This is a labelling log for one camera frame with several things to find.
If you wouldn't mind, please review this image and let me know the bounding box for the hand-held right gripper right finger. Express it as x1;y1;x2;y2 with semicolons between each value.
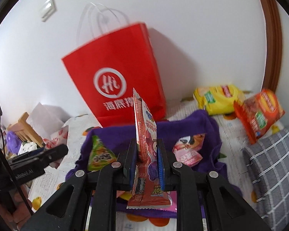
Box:
157;138;272;231

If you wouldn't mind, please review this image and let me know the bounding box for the wooden chair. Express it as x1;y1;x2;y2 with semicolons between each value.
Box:
7;112;44;147

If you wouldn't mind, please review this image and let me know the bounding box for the white light switch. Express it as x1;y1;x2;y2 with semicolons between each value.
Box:
40;0;57;21

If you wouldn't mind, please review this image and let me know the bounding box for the red cartoon snack packet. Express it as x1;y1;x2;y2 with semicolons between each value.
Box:
126;88;172;210

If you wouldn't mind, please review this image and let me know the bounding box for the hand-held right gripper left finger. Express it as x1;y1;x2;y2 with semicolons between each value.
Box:
20;138;139;231

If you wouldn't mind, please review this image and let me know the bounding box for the fruit print tablecloth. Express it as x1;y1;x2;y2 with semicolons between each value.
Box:
26;99;289;231

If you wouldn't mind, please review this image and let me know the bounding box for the white paper bag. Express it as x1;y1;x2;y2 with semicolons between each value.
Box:
28;102;65;145

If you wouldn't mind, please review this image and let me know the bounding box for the purple cloth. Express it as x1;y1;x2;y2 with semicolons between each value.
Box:
5;131;21;153

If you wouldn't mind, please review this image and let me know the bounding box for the orange chip bag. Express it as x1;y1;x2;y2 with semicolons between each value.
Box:
233;89;286;145

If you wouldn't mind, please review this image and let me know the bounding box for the pink panda snack packet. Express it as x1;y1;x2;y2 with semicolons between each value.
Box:
172;133;206;166

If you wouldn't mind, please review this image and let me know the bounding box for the red paper bag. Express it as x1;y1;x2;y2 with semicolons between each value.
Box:
61;2;166;128

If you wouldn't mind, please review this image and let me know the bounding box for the brown wooden door frame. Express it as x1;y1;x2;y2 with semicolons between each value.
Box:
252;0;283;92

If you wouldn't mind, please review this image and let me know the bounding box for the grey checked cloth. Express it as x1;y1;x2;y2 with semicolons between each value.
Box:
241;124;289;222

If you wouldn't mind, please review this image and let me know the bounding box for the purple towel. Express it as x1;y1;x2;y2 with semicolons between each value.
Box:
65;109;244;219

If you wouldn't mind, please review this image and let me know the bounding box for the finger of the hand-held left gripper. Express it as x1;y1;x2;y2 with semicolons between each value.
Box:
6;144;69;174
7;147;47;160

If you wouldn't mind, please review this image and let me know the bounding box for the yellow chip bag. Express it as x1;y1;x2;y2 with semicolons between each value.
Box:
193;85;246;116

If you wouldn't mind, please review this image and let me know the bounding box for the person's left hand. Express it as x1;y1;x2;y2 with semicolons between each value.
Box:
0;185;35;231

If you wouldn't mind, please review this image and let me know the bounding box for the green snack packet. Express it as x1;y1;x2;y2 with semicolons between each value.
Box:
87;135;118;171

